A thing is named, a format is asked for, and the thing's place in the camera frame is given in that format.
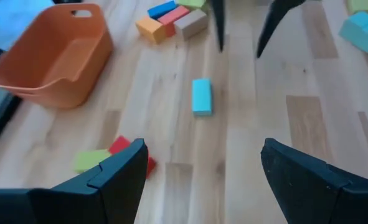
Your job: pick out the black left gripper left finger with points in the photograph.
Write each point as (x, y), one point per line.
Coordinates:
(118, 189)

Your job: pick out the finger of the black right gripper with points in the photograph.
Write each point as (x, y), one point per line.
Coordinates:
(219, 21)
(277, 18)

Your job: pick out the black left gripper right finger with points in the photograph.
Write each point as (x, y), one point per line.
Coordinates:
(305, 196)

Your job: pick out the tan block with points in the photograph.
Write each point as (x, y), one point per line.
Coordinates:
(191, 25)

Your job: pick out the olive green block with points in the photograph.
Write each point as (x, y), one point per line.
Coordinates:
(191, 3)

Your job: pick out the light green block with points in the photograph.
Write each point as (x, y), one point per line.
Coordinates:
(88, 160)
(359, 5)

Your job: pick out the salmon red block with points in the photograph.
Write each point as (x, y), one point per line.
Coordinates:
(172, 17)

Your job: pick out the blue block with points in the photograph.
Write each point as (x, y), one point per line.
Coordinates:
(162, 9)

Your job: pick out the orange-yellow block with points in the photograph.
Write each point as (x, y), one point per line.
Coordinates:
(151, 29)

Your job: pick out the long teal block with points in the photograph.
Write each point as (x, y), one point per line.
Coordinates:
(202, 96)

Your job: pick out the orange plastic bin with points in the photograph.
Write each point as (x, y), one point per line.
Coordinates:
(78, 71)

